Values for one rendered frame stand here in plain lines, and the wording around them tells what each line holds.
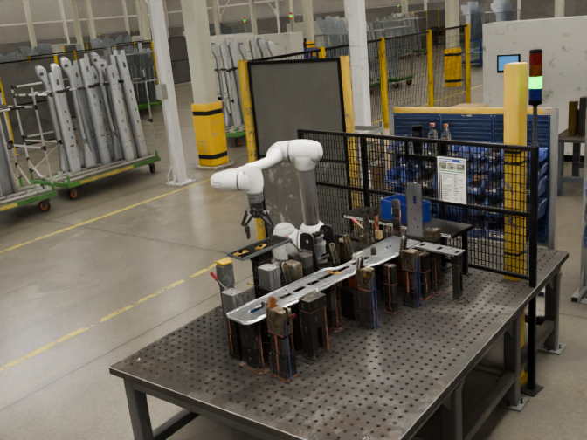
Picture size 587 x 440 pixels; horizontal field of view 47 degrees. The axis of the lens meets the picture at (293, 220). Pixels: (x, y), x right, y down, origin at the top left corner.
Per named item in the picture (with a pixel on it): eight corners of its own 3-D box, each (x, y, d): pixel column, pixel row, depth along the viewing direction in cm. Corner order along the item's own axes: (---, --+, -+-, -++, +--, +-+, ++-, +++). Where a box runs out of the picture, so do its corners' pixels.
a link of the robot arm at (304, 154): (303, 247, 446) (335, 247, 441) (298, 258, 432) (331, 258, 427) (290, 136, 415) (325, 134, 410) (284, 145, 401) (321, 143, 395)
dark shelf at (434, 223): (453, 239, 403) (453, 234, 402) (341, 217, 466) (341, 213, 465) (473, 229, 417) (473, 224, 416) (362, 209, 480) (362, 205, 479)
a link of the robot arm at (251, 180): (266, 188, 367) (243, 189, 370) (263, 161, 363) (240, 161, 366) (261, 193, 357) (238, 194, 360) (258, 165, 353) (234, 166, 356)
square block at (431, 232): (435, 287, 411) (433, 231, 401) (424, 285, 417) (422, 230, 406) (442, 283, 416) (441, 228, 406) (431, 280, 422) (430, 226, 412)
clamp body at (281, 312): (288, 385, 318) (281, 315, 308) (267, 375, 328) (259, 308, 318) (304, 376, 325) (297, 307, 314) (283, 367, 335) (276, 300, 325)
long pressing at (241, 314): (252, 327, 315) (251, 325, 314) (222, 316, 331) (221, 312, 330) (424, 243, 404) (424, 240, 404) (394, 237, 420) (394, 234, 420)
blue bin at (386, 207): (412, 226, 423) (411, 207, 419) (380, 217, 448) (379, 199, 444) (431, 220, 432) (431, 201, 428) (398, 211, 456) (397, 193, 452)
